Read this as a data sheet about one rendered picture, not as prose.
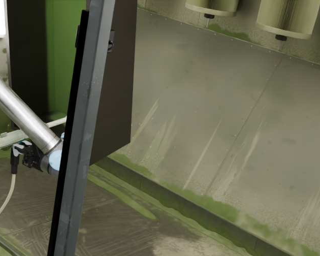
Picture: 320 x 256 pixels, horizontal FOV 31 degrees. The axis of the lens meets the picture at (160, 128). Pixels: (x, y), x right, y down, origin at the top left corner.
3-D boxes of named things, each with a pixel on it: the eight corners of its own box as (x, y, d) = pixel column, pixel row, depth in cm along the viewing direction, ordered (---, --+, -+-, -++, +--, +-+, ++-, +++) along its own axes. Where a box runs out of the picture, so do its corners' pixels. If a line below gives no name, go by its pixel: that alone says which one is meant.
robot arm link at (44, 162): (48, 159, 251) (62, 153, 259) (39, 155, 254) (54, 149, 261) (45, 177, 255) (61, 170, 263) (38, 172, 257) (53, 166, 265)
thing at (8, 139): (-3, 183, 262) (-1, 137, 253) (-10, 179, 264) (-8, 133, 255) (70, 153, 300) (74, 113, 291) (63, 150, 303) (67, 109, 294)
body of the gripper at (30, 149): (20, 163, 263) (39, 173, 258) (21, 147, 260) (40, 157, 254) (32, 158, 269) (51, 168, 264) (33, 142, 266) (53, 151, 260)
